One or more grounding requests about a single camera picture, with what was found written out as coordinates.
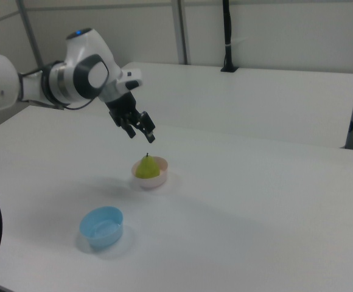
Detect white background table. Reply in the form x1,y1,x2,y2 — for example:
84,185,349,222
88,61,353,150

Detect black clamped camera pole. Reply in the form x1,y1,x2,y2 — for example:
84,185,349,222
220,0,240,74

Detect pink plastic bowl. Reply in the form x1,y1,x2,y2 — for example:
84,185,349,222
130,155,169,190

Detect green pear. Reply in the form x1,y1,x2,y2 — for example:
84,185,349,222
135,152,161,179

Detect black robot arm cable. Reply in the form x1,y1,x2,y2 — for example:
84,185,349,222
17,62,93,111

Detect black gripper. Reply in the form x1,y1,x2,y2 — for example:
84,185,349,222
104,90,157,144

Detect grey slanted wall post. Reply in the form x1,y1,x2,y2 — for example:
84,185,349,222
15,0,44,68

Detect blue plastic bowl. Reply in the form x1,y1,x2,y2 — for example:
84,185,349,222
79,206,125,248

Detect grey wide wall post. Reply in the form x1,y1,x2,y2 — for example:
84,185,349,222
170,0,193,65

